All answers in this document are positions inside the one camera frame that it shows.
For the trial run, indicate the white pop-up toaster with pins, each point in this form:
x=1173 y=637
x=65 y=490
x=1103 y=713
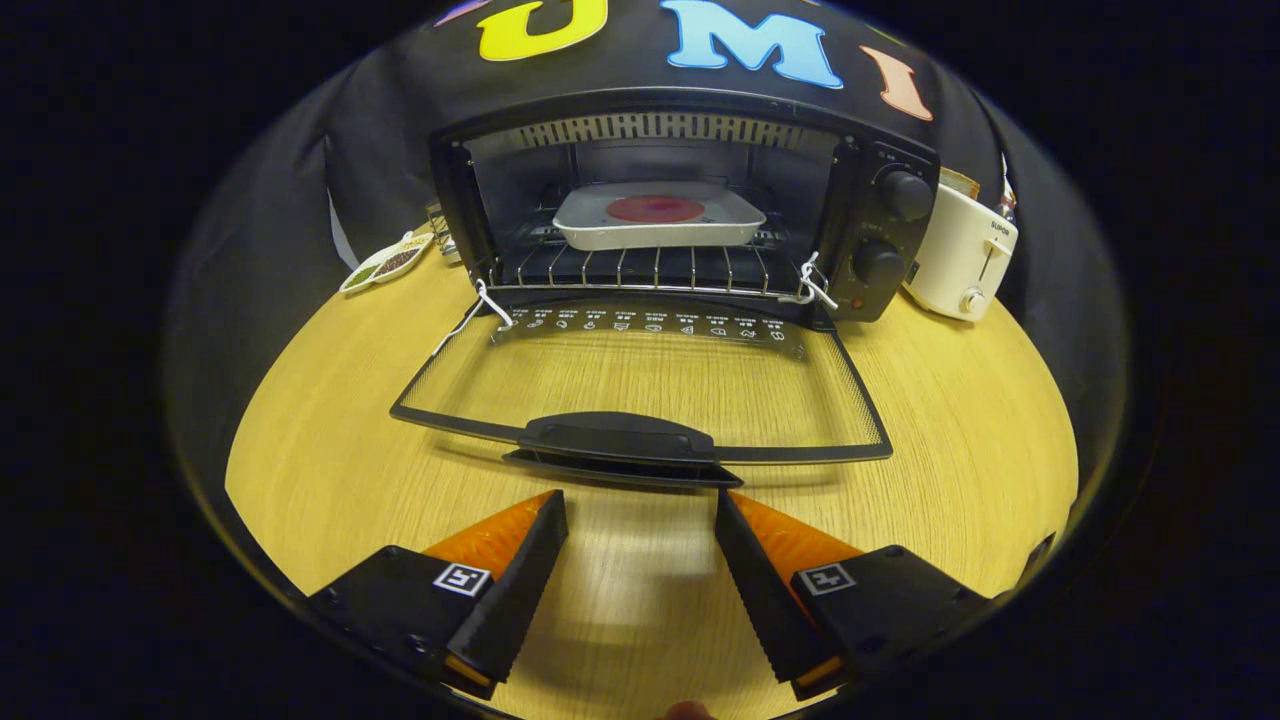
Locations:
x=955 y=260

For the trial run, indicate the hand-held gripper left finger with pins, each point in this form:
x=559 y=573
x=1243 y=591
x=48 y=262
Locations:
x=515 y=600

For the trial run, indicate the pink ham slice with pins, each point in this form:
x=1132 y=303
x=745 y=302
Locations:
x=655 y=208

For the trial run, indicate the black backdrop cloth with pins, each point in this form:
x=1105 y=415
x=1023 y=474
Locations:
x=380 y=130

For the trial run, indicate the white rectangular plate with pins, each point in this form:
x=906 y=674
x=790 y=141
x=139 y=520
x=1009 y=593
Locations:
x=660 y=235

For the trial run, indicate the white divided dish of beans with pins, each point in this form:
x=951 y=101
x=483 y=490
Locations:
x=395 y=262

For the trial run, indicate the black toaster oven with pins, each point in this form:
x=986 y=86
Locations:
x=890 y=240

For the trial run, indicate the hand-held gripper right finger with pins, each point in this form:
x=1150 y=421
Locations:
x=765 y=600

